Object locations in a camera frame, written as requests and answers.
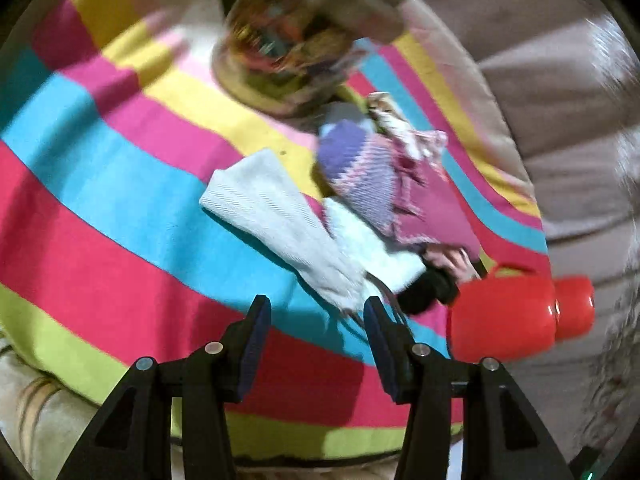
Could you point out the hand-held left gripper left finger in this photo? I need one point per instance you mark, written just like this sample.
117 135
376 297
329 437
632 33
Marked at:
255 345

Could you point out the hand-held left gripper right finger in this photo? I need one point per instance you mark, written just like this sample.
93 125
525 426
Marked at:
385 350

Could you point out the pale blue cloth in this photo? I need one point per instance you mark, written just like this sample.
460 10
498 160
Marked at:
370 245

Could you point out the pink cloth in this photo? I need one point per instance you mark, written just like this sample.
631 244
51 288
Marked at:
457 265

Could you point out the white knit cloth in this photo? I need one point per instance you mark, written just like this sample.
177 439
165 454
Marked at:
270 215

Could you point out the black cloth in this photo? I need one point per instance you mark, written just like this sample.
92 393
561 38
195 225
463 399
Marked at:
430 285

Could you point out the red canister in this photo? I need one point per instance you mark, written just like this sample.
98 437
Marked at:
500 320

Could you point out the maroon cloth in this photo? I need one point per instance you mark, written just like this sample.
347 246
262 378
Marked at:
440 210

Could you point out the purple pink knitted sock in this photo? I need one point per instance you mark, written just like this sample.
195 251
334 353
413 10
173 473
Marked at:
355 170

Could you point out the colourful striped blanket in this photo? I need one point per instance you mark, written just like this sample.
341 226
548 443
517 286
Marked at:
100 210

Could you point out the beige striped plush blanket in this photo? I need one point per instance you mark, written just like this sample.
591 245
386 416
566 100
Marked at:
40 410

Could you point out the white floral cloth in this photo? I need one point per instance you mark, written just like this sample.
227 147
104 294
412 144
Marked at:
400 125

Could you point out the beige curtain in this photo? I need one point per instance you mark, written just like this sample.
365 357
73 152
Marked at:
550 85

